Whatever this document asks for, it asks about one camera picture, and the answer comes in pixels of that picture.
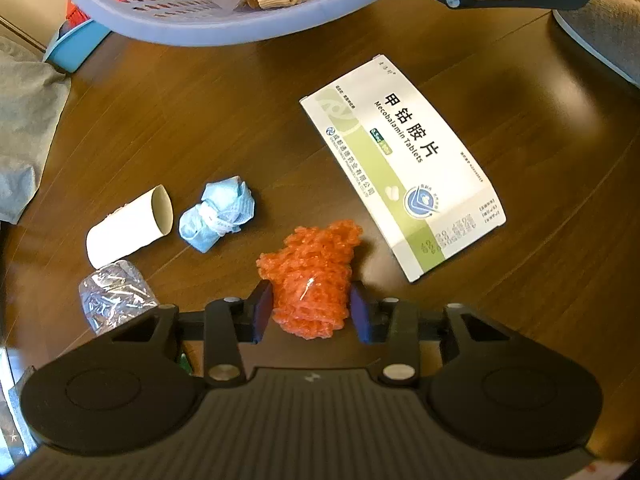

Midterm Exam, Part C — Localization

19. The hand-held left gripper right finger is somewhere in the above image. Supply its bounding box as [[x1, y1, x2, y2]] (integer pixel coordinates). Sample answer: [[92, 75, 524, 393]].
[[349, 282, 512, 387]]

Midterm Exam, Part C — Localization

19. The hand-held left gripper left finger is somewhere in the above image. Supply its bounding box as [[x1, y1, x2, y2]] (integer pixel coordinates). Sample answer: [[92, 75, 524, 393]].
[[111, 279, 275, 388]]

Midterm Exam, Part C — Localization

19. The teal star-print blanket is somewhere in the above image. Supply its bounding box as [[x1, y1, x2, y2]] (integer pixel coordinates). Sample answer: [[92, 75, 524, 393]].
[[0, 345, 38, 466]]

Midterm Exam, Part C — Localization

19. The lavender plastic mesh basket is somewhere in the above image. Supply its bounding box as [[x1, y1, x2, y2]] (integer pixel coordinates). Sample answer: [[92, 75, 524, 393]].
[[52, 0, 431, 47]]

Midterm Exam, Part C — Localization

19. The orange foam fruit net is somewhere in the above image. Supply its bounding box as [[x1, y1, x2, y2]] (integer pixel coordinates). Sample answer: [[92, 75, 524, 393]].
[[256, 219, 362, 342]]

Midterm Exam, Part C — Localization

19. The white and green medicine box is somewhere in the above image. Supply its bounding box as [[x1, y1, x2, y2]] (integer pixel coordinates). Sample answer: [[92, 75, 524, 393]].
[[299, 54, 507, 284]]

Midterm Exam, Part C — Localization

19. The blue and red box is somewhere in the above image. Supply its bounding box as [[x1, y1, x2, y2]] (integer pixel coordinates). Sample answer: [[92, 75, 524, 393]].
[[42, 0, 113, 73]]

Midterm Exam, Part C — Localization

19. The grey-green bed skirt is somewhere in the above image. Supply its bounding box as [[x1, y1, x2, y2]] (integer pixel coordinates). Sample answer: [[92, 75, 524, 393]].
[[0, 35, 71, 226]]

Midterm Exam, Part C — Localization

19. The white cardboard tube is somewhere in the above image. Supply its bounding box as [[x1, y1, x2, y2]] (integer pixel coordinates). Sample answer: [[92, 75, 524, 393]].
[[86, 185, 175, 268]]

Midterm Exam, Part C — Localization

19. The blue face mask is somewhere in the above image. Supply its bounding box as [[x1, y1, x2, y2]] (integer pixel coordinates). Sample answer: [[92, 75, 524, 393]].
[[178, 175, 256, 254]]

